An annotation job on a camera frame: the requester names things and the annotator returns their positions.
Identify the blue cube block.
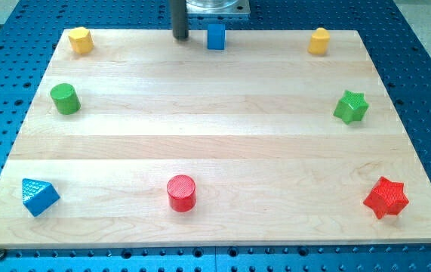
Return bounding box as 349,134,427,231
207,24,226,50

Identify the green star block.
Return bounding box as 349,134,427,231
333,90,369,125

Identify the red star block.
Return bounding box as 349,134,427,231
363,176,409,219

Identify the red cylinder block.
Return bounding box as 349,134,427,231
167,175,196,212

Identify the light wooden board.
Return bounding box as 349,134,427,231
0,29,431,249

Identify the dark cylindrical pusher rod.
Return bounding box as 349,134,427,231
169,0,189,41

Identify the yellow heart block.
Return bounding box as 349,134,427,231
307,27,331,56

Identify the green cylinder block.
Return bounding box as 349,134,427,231
50,83,81,115

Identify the yellow hexagon block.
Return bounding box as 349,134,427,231
68,26,94,54

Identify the blue triangle block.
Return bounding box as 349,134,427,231
22,178,60,217

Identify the blue perforated metal table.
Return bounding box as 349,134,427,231
0,1,431,271

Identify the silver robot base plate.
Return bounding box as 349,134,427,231
186,0,251,15

